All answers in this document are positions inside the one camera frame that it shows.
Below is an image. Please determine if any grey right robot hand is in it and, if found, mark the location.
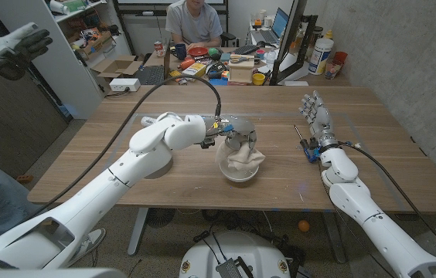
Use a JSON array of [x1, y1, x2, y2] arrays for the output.
[[298, 90, 339, 152]]

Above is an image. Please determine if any operator hand in tracking glove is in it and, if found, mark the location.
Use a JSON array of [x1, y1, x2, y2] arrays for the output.
[[0, 13, 53, 81]]

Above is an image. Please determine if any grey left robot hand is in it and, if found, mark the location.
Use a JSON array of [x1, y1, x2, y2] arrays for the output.
[[201, 114, 258, 155]]

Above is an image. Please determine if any beige cloth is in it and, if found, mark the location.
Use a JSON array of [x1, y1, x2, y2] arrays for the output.
[[214, 141, 266, 171]]

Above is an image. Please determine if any white bowl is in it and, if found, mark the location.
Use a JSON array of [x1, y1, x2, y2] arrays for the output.
[[218, 158, 261, 183]]

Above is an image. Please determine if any grey tape roll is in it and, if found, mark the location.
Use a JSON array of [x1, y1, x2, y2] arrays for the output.
[[144, 156, 175, 180]]

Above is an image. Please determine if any red bowl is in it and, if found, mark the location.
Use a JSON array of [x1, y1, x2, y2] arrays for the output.
[[187, 46, 209, 58]]

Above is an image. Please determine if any clear glass cup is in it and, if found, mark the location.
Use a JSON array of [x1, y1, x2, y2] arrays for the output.
[[324, 58, 343, 80]]

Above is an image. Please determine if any wooden box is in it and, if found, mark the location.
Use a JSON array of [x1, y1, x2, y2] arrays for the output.
[[227, 53, 256, 85]]

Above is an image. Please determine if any white shelf unit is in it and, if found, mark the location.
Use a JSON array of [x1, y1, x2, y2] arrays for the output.
[[0, 0, 132, 120]]

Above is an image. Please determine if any white wipes canister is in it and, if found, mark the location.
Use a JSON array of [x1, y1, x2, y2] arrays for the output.
[[308, 37, 335, 76]]

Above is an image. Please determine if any yellow white carton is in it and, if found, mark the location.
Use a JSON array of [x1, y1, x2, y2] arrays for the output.
[[182, 63, 207, 83]]

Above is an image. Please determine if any black keyboard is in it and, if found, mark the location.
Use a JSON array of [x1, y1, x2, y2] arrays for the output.
[[136, 65, 165, 86], [233, 44, 261, 56]]

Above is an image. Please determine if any orange bottle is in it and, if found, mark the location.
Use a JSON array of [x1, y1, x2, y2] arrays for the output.
[[177, 57, 196, 70]]

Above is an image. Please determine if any black computer monitor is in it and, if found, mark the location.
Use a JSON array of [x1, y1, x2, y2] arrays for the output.
[[270, 0, 308, 86]]

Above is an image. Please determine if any navy blue mug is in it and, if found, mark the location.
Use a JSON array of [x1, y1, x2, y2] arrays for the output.
[[170, 42, 187, 61]]

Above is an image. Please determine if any open laptop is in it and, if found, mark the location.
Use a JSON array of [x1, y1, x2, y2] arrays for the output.
[[250, 6, 291, 44]]

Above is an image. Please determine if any seated person grey t-shirt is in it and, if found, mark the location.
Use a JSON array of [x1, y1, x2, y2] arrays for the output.
[[165, 0, 225, 49]]

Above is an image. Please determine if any open cardboard box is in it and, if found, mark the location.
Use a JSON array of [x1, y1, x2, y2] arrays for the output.
[[90, 55, 145, 78]]

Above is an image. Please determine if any grey table leg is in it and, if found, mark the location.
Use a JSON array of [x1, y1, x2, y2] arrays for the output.
[[127, 207, 149, 256], [321, 211, 347, 264]]

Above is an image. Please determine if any black floor fan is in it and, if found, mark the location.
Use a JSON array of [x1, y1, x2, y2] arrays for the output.
[[146, 208, 176, 229]]

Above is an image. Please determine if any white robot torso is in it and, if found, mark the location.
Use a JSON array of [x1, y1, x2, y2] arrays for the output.
[[179, 230, 291, 278]]

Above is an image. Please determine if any white power box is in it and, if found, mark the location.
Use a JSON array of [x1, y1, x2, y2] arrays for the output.
[[108, 77, 141, 93]]

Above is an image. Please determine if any white grey sneaker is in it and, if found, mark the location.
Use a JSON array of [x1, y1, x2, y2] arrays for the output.
[[66, 227, 107, 266]]

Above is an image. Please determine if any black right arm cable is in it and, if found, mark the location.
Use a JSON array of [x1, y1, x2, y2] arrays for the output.
[[341, 141, 436, 266]]

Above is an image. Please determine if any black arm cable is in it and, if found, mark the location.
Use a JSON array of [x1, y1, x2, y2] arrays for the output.
[[341, 141, 436, 266], [28, 75, 223, 221]]

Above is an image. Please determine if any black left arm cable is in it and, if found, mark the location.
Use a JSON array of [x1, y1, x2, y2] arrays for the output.
[[28, 75, 223, 221]]

